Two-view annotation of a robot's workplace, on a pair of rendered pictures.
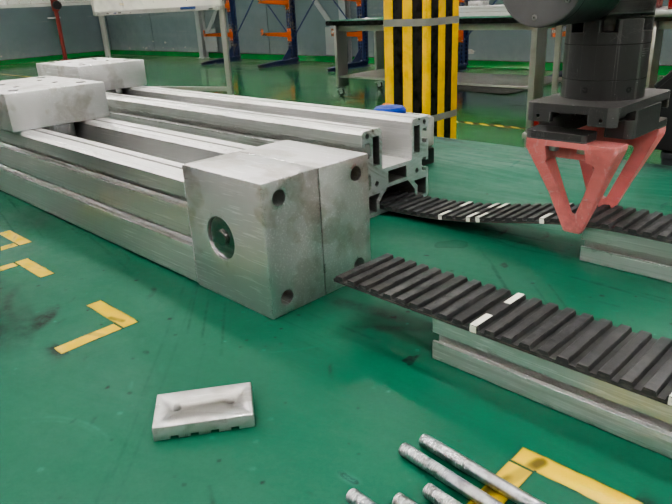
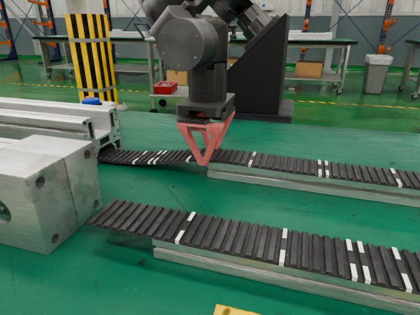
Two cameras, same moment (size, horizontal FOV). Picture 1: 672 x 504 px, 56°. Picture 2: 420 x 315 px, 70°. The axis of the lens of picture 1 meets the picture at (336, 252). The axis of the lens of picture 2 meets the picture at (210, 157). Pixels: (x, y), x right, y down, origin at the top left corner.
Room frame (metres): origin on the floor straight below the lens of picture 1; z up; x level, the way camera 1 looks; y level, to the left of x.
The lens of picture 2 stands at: (0.08, 0.01, 1.01)
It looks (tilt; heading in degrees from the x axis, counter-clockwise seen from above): 24 degrees down; 331
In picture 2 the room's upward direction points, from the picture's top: straight up
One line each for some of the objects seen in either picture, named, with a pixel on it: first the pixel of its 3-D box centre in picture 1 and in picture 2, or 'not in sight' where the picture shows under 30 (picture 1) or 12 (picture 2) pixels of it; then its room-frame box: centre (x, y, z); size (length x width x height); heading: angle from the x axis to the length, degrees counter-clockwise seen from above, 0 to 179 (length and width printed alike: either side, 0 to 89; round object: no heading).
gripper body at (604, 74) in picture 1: (604, 69); (207, 86); (0.47, -0.20, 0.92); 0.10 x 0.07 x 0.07; 134
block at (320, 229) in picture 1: (292, 217); (48, 184); (0.45, 0.03, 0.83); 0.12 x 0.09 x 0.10; 134
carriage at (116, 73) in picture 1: (92, 82); not in sight; (1.08, 0.39, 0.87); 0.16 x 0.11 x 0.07; 44
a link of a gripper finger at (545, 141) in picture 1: (586, 169); (205, 134); (0.46, -0.19, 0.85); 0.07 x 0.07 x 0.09; 44
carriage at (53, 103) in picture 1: (34, 112); not in sight; (0.76, 0.35, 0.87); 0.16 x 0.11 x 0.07; 44
